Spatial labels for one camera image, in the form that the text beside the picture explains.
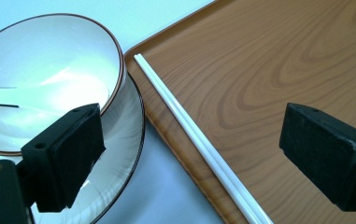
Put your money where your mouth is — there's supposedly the white plate with dark rim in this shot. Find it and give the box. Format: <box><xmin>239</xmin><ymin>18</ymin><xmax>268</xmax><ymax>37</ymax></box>
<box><xmin>0</xmin><ymin>73</ymin><xmax>146</xmax><ymax>224</ymax></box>

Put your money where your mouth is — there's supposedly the brown wood-grain tray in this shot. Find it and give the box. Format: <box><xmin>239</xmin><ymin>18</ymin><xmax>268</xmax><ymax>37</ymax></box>
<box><xmin>123</xmin><ymin>0</ymin><xmax>356</xmax><ymax>224</ymax></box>

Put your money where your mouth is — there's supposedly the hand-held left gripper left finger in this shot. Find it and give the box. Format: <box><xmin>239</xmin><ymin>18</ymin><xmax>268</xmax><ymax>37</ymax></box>
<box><xmin>21</xmin><ymin>103</ymin><xmax>107</xmax><ymax>213</ymax></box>

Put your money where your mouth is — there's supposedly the white chopstick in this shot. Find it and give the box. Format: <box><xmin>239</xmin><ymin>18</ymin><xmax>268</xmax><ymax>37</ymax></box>
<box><xmin>134</xmin><ymin>54</ymin><xmax>263</xmax><ymax>224</ymax></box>
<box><xmin>137</xmin><ymin>53</ymin><xmax>275</xmax><ymax>224</ymax></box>

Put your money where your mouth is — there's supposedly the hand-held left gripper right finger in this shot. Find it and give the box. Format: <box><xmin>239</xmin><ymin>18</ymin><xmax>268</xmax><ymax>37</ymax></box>
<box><xmin>278</xmin><ymin>102</ymin><xmax>356</xmax><ymax>213</ymax></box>

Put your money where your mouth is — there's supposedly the white bowl with brown rim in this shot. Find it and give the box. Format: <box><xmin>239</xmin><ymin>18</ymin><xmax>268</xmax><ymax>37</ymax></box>
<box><xmin>0</xmin><ymin>12</ymin><xmax>127</xmax><ymax>157</ymax></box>

